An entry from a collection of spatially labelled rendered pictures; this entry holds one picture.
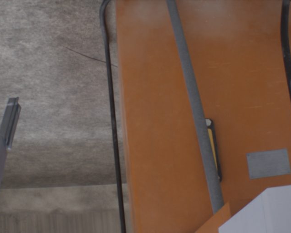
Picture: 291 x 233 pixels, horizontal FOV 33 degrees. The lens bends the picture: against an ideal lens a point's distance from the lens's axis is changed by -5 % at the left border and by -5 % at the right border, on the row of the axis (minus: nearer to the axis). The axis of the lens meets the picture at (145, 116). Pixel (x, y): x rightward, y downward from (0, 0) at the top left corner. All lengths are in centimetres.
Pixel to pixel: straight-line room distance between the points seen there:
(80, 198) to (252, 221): 231
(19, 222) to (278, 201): 240
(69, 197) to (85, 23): 162
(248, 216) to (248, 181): 51
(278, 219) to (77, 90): 129
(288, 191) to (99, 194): 236
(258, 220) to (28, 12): 92
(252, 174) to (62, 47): 68
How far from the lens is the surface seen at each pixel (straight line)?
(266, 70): 123
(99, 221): 283
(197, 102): 99
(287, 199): 55
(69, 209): 285
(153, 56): 120
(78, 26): 140
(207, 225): 89
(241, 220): 64
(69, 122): 200
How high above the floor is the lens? 77
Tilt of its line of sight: 23 degrees down
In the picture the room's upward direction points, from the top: 174 degrees clockwise
